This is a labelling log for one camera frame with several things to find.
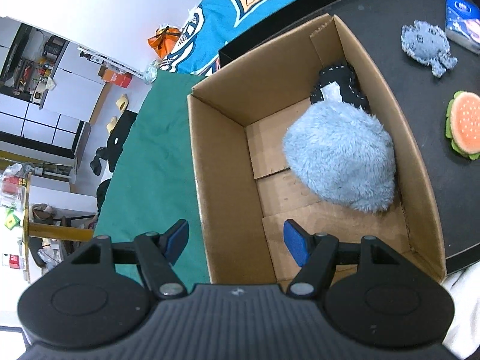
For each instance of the orange bag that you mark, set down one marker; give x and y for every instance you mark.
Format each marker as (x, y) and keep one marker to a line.
(164, 40)

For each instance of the brown cardboard box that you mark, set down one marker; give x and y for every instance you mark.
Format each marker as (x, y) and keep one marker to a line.
(238, 117)

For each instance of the yellow slipper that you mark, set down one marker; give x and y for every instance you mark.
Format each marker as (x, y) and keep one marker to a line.
(111, 124)
(122, 103)

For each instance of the black bag on floor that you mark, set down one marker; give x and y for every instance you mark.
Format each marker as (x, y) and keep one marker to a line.
(114, 145)

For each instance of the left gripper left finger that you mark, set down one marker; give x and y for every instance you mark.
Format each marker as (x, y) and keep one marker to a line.
(154, 255)

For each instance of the black stitched felt toy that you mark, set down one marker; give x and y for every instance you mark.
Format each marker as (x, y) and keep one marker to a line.
(339, 82)

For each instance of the plush hamburger toy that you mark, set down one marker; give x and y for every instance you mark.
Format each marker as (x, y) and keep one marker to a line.
(462, 124)

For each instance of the denim cat soft toy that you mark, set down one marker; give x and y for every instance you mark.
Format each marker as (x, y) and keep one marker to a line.
(428, 45)

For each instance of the orange cardboard box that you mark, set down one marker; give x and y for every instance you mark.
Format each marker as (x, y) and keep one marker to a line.
(112, 76)

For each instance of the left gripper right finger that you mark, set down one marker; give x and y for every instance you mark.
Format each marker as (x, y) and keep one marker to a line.
(318, 256)

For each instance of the blue tissue pack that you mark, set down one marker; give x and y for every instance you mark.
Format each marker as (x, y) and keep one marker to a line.
(462, 24)

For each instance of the blue patterned blanket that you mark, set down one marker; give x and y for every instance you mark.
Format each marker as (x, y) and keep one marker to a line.
(211, 25)

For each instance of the fluffy light blue plush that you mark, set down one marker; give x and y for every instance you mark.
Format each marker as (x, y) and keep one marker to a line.
(343, 155)

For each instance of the green cloth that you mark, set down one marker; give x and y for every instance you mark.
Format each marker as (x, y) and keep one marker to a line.
(153, 183)

